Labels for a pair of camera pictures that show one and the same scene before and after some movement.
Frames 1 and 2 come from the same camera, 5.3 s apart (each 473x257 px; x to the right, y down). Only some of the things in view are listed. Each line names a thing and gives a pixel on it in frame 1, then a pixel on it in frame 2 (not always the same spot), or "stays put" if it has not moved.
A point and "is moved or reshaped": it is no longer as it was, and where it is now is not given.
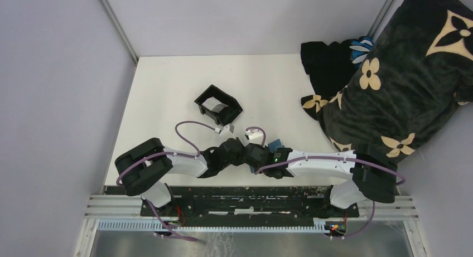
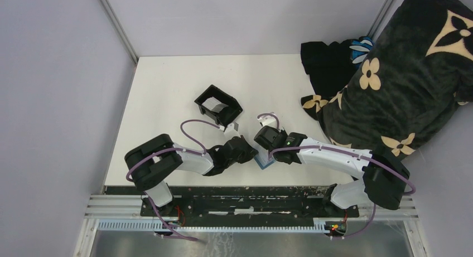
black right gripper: (262, 148) → (281, 131)
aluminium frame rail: (114, 207) stays put
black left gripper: (237, 163) stays put
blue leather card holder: (273, 146) is moved or reshaped
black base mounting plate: (215, 203) stays put
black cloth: (330, 67) stays put
